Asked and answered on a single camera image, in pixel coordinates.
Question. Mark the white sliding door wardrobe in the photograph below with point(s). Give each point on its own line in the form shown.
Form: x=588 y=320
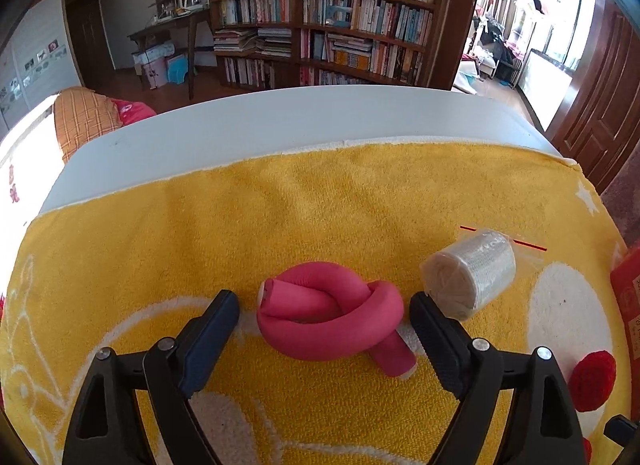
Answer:
x=35 y=60

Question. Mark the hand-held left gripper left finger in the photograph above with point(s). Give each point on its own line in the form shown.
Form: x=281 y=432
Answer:
x=205 y=345

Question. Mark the pink pillow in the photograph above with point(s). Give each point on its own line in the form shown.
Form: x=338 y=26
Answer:
x=132 y=110

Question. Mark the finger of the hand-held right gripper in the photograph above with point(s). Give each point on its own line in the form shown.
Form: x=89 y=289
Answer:
x=622 y=431

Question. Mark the red rectangular tin container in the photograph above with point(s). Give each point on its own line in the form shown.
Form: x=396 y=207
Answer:
x=627 y=295

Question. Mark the brown panelled wooden door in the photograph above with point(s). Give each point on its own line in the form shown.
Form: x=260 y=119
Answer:
x=600 y=95

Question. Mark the knotted pink foam roller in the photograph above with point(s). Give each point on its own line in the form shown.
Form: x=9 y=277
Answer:
x=325 y=340

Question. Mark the wooden desk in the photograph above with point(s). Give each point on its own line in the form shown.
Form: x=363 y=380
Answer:
x=165 y=25

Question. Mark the pile of clothes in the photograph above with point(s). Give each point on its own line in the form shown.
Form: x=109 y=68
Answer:
x=500 y=40

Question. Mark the blue plastic stool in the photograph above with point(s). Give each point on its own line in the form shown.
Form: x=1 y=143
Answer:
x=177 y=69

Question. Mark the pink plastic bin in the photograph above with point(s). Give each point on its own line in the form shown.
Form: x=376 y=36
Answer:
x=156 y=72

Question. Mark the white bags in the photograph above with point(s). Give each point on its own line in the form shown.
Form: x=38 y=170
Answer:
x=467 y=77

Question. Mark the wooden bookshelf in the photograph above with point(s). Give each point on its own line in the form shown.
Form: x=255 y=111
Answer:
x=296 y=10

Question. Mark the floral bed sheet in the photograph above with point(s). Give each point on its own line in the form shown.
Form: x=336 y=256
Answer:
x=20 y=180

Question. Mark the yellow and white towel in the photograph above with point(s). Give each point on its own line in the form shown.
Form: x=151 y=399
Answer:
x=300 y=205

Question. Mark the orange plaid pillow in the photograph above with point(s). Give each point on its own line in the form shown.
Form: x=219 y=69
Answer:
x=85 y=120

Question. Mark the dark wooden room door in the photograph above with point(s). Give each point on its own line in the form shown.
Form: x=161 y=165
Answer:
x=90 y=20

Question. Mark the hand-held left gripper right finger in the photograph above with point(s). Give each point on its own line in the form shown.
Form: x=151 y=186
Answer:
x=440 y=350

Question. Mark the gauze roll in plastic bag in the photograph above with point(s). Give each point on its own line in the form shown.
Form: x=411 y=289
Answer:
x=475 y=270

